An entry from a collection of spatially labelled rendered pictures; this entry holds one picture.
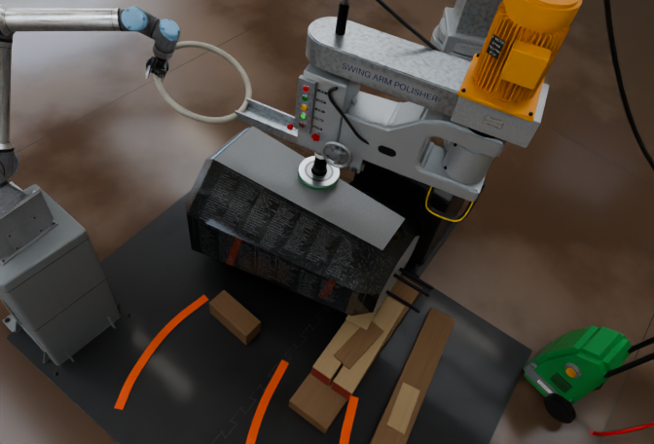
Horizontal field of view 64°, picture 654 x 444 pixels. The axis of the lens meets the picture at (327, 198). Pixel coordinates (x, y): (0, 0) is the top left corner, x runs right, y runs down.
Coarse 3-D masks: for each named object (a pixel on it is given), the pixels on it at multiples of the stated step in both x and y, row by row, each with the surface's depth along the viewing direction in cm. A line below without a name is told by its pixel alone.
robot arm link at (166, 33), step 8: (160, 24) 222; (168, 24) 224; (176, 24) 227; (160, 32) 224; (168, 32) 223; (176, 32) 225; (160, 40) 226; (168, 40) 225; (176, 40) 228; (160, 48) 230; (168, 48) 230
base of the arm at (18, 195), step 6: (6, 180) 218; (0, 186) 213; (6, 186) 215; (12, 186) 218; (0, 192) 212; (6, 192) 214; (12, 192) 215; (18, 192) 218; (0, 198) 211; (6, 198) 212; (12, 198) 214; (18, 198) 216; (0, 204) 211; (6, 204) 211; (12, 204) 213; (0, 210) 210
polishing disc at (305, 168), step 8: (304, 160) 274; (312, 160) 275; (304, 168) 270; (328, 168) 272; (336, 168) 273; (304, 176) 267; (312, 176) 268; (328, 176) 269; (336, 176) 269; (312, 184) 264; (320, 184) 265; (328, 184) 265
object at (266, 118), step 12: (252, 108) 265; (264, 108) 262; (240, 120) 259; (252, 120) 255; (264, 120) 261; (276, 120) 262; (288, 120) 261; (276, 132) 255; (288, 132) 252; (300, 144) 254
